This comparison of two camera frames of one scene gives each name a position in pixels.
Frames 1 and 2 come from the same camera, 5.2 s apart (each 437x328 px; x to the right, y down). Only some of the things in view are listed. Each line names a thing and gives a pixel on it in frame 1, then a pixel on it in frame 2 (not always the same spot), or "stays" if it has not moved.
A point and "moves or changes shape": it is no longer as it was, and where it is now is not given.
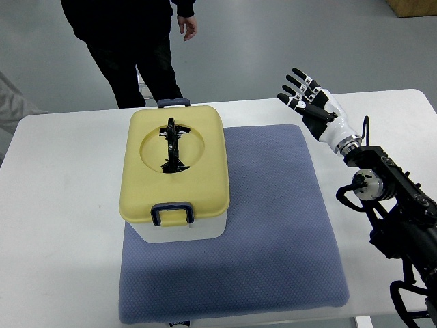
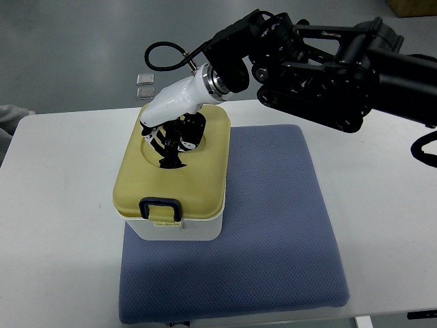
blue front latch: (156, 209) -> (145, 203)
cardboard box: (413, 8) stays
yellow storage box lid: (205, 184) moves or changes shape
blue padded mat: (279, 255) stays
